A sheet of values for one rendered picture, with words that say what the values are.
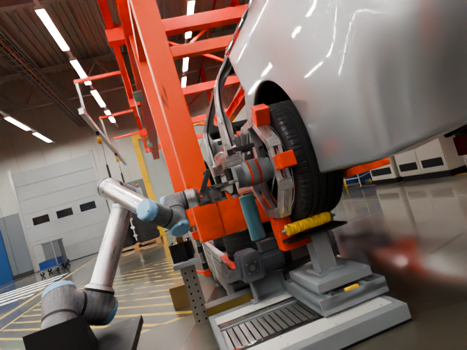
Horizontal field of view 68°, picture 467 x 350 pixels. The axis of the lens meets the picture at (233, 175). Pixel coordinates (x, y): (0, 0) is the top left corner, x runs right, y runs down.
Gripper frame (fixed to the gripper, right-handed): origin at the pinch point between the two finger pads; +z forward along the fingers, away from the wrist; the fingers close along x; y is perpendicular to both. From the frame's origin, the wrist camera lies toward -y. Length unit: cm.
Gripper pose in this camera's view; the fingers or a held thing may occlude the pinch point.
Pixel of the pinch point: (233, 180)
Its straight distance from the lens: 168.1
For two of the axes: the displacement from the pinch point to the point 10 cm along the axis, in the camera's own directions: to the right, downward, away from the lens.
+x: 1.9, -1.0, -9.8
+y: 2.9, 9.6, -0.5
